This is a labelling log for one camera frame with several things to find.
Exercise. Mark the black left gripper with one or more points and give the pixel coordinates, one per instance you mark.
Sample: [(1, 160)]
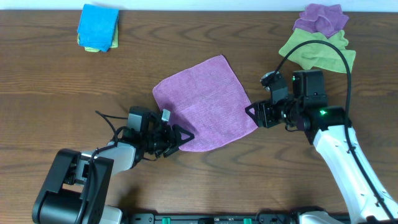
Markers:
[(169, 140)]

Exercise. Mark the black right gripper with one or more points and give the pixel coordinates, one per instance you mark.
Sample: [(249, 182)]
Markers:
[(262, 114)]

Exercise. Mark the purple microfiber cloth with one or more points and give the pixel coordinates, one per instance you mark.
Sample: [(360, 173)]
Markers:
[(209, 101)]

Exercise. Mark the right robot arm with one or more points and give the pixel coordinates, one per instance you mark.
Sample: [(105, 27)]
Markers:
[(306, 109)]

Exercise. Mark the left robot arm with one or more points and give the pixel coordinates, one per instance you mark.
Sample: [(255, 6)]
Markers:
[(76, 186)]

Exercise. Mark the crumpled green cloth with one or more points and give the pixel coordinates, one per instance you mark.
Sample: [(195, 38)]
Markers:
[(319, 55)]

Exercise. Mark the crumpled purple cloth at back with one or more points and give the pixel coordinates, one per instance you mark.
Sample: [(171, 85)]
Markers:
[(327, 20)]

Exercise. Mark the green folded cloth under blue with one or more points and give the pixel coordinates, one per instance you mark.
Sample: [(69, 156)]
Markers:
[(100, 44)]

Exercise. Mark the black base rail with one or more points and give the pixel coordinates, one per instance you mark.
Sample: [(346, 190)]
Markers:
[(261, 218)]

